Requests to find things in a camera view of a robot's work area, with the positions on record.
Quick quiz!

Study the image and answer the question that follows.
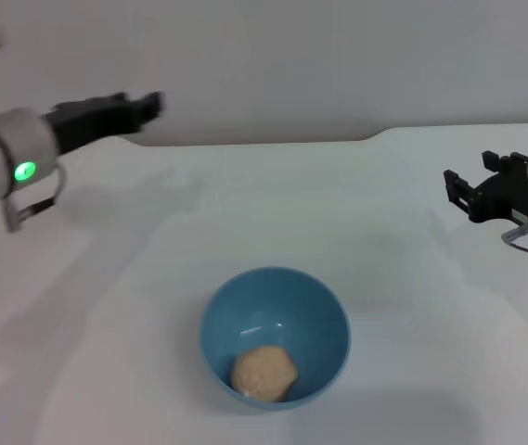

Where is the left arm cable with plug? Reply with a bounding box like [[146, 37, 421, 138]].
[[2, 164, 68, 234]]

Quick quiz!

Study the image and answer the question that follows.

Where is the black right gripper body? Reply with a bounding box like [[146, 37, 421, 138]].
[[467, 151, 528, 240]]

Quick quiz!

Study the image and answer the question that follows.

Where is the blue bowl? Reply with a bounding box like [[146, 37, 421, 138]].
[[198, 266, 352, 410]]

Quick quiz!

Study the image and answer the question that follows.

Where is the beige egg yolk pastry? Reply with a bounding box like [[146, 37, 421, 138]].
[[230, 345, 299, 402]]

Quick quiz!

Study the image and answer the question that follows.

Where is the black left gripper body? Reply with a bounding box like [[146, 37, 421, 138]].
[[40, 92, 151, 157]]

